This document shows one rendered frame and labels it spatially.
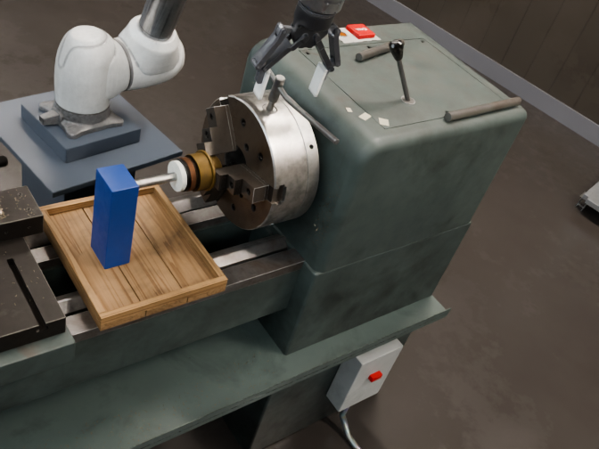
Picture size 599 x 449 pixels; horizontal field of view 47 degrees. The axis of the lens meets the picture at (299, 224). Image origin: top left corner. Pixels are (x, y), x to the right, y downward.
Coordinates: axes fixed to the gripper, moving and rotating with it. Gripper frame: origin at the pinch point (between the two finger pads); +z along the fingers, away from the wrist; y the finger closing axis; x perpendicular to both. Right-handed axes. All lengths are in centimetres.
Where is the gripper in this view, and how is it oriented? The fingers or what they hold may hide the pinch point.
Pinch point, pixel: (287, 89)
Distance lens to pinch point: 146.4
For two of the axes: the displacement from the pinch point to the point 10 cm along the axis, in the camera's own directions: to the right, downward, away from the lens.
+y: 8.5, -1.4, 5.1
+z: -3.0, 6.7, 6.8
